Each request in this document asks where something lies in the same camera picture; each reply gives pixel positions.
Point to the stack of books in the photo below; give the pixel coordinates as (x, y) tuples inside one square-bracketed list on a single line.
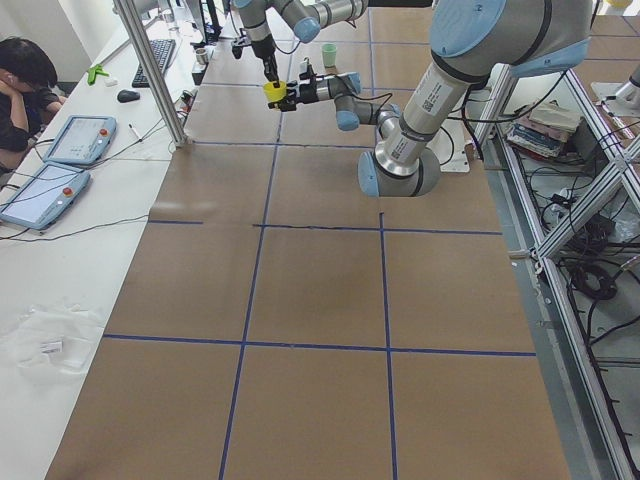
[(545, 131)]

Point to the green plastic cup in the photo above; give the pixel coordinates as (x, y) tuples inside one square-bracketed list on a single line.
[(329, 55)]

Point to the black computer mouse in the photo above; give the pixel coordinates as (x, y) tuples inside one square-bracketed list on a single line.
[(127, 96)]

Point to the yellow plastic cup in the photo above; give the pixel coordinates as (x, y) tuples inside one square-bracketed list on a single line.
[(275, 91)]

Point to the aluminium frame post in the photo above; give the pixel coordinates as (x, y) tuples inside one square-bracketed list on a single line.
[(127, 11)]

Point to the metal cup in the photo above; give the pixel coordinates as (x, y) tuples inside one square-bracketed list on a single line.
[(202, 56)]

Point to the lower blue teach pendant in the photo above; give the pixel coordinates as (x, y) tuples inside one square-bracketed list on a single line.
[(45, 196)]

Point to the blue teach pendant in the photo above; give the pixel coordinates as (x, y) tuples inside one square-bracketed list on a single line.
[(82, 140), (45, 196)]

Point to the black white marker pen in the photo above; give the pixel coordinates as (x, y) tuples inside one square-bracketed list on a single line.
[(135, 133)]

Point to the brown cardboard table cover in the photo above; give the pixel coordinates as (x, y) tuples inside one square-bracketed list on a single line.
[(276, 323)]

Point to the seated person dark hair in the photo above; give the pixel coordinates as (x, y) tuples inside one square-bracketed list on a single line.
[(28, 101)]

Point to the white pillar with base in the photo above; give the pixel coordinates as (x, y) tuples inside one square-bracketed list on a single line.
[(449, 145)]

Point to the clear plastic bag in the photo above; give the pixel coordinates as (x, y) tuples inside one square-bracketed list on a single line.
[(52, 345)]

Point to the green plastic tool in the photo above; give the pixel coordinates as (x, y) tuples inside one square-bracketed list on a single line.
[(94, 72)]

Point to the upper blue teach pendant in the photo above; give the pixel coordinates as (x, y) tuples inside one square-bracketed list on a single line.
[(82, 140)]

